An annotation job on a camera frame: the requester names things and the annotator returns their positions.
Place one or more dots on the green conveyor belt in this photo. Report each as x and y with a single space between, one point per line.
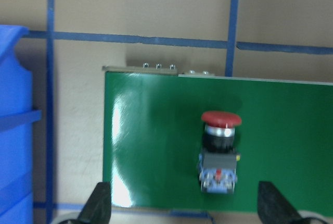
153 136

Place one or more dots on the red mushroom push button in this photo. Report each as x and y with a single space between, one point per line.
218 157

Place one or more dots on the blue plastic bin left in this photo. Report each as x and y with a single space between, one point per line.
17 118

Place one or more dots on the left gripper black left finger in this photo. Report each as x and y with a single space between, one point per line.
97 209

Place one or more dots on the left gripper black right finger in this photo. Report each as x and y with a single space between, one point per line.
273 207

